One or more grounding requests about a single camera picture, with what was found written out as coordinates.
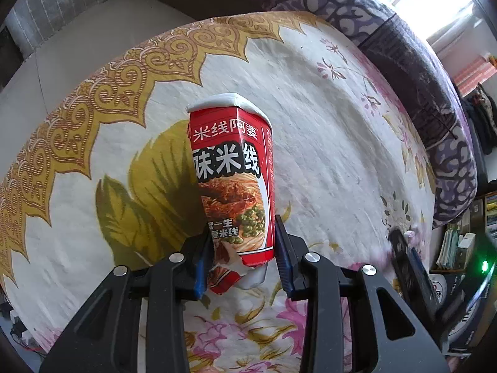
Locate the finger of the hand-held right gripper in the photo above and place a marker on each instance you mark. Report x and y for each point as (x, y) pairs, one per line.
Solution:
(405, 258)

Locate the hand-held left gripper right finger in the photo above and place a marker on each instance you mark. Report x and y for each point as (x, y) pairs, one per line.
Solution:
(285, 266)

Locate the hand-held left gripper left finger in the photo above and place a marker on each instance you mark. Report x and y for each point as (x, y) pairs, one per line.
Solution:
(202, 266)

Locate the red noodle cup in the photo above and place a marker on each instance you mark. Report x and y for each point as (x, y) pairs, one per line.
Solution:
(229, 171)

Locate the blue printed carton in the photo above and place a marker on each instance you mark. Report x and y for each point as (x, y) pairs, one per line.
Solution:
(440, 291)

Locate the wooden bookshelf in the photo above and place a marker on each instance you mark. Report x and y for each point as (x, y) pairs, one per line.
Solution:
(454, 241)

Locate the floral tablecloth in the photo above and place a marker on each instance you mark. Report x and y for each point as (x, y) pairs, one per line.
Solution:
(330, 143)

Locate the pile of folded clothes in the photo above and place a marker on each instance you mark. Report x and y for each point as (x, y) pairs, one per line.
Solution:
(481, 120)

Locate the white power strip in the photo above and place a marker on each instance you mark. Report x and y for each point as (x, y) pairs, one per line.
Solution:
(21, 328)

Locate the pink drawer cabinet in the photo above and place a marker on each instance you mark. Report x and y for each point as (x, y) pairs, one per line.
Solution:
(473, 74)

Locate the window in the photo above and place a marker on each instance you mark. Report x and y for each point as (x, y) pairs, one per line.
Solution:
(427, 0)

